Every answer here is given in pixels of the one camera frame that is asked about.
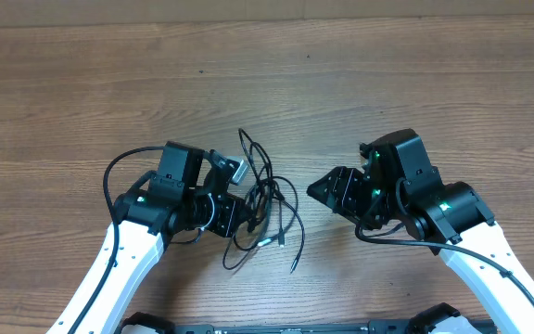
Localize black USB cable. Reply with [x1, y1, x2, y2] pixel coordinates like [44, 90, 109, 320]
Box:
[222, 128, 307, 275]

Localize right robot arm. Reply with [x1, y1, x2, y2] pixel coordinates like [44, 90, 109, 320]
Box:
[307, 128, 534, 333]

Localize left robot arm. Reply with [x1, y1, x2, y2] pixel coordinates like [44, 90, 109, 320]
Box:
[49, 142, 249, 333]

